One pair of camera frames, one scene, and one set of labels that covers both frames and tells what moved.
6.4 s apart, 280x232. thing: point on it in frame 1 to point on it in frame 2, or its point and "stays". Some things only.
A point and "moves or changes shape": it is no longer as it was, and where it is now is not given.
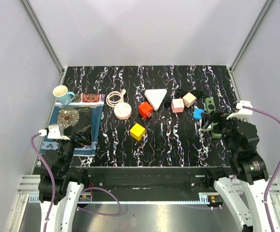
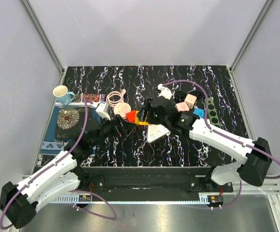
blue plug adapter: [197, 113] stays
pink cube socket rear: [189, 99] stays
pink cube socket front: [177, 105] moves or changes shape
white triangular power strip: [155, 96] to [156, 131]
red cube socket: [145, 109] moves or changes shape
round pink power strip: [123, 110] stays
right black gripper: [220, 117] to [141, 114]
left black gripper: [85, 133] to [120, 128]
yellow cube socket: [137, 132] to [137, 121]
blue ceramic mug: [62, 94] stays
